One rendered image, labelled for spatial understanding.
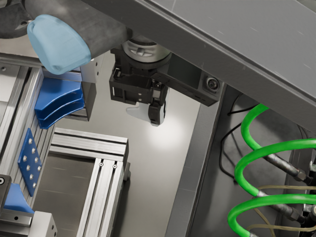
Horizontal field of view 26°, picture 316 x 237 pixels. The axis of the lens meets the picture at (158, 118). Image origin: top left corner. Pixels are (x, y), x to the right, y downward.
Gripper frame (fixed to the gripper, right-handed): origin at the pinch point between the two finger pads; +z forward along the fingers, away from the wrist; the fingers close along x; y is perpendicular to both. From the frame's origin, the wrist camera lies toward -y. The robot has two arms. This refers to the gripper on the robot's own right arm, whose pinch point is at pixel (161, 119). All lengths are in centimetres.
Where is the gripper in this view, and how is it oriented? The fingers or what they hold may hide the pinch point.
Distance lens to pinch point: 113.0
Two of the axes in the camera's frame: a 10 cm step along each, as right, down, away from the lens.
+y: -9.7, -2.2, 1.3
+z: 0.0, 5.2, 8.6
